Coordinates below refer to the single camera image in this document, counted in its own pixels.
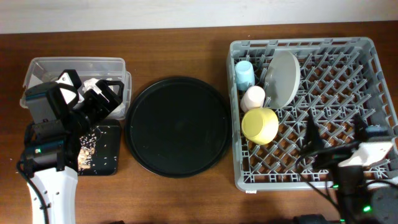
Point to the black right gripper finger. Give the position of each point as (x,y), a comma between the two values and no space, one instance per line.
(312,140)
(360,133)

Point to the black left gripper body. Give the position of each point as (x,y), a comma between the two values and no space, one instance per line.
(94,109)

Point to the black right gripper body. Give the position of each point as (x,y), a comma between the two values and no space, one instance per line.
(337,154)

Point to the white paper napkin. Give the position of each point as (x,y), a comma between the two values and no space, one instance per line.
(91,85)

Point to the food scraps and rice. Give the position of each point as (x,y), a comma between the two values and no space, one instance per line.
(88,149)

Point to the yellow plastic bowl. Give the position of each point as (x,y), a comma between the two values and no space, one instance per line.
(260,125)

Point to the light grey round plate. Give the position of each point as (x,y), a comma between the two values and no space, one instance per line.
(283,79)

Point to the light pink plastic cup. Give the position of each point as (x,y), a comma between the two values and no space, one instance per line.
(253,98)

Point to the light blue plastic cup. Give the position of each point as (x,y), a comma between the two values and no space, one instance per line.
(244,75)

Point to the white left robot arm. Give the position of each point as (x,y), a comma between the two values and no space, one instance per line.
(49,162)

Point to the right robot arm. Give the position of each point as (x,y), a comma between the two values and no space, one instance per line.
(358,201)

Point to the clear plastic waste bin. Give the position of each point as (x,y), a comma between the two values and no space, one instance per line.
(48,69)

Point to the black rectangular waste tray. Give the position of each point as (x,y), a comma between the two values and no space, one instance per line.
(105,155)

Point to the grey plastic dishwasher rack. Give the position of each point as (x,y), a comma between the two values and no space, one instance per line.
(339,78)

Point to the round black serving tray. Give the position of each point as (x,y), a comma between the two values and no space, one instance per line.
(178,127)

